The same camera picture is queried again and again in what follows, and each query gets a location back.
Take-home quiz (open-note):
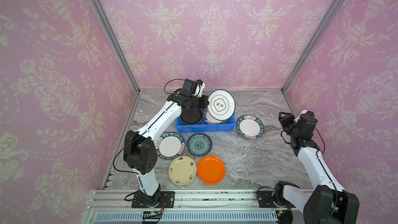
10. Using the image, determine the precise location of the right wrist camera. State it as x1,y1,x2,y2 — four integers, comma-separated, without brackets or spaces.
294,110,308,123

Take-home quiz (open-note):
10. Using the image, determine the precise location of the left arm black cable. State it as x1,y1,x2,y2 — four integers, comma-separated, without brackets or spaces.
164,78,186,95

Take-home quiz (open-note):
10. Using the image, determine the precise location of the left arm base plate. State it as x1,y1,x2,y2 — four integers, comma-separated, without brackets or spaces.
131,190,175,208

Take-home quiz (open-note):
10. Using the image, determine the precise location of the left aluminium corner post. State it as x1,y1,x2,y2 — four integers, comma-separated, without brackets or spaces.
89,0,140,94

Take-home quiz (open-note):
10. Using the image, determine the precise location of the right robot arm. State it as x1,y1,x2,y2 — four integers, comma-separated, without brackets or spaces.
273,111,360,224

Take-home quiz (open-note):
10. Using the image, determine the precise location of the teal patterned plate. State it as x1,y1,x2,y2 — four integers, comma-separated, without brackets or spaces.
187,133,212,157

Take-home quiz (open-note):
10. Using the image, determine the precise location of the white plate quatrefoil emblem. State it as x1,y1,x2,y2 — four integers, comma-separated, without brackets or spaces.
207,89,236,121

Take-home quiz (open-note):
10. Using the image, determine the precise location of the aluminium front rail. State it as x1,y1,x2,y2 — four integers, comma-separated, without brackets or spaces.
80,188,352,224

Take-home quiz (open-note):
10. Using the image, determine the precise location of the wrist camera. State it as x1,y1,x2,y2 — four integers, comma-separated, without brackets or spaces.
294,110,308,123
195,79,205,97

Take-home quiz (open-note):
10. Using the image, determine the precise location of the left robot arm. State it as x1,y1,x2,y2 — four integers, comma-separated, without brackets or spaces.
122,79,208,205

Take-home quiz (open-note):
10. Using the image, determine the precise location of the green rim plate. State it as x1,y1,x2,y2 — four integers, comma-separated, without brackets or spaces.
236,115,265,139
203,110,227,124
155,132,185,160

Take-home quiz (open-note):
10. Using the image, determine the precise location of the orange plate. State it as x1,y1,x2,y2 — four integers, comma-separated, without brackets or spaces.
197,155,226,185

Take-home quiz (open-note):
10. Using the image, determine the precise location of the aluminium corner post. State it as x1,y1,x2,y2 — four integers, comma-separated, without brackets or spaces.
281,0,344,96
89,0,140,94

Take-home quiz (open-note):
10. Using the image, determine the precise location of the black plate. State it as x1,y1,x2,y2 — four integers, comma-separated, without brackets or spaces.
180,108,203,125

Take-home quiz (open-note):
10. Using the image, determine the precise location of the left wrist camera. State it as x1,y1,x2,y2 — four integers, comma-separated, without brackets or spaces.
195,79,205,97

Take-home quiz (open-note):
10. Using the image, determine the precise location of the right aluminium corner post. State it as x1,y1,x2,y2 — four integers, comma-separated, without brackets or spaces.
281,0,344,96

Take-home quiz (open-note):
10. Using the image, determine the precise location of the cream floral plate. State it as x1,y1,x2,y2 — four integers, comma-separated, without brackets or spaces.
169,156,197,186

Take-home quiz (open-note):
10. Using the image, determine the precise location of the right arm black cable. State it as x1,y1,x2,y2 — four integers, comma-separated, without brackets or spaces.
313,127,326,155

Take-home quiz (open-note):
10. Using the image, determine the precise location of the blue plastic bin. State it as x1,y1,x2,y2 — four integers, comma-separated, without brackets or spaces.
175,114,236,133

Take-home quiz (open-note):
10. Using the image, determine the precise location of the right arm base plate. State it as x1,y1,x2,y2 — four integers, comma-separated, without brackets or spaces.
255,186,307,209

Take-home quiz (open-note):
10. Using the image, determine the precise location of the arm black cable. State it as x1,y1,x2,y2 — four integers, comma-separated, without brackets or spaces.
164,78,186,95
313,127,326,155

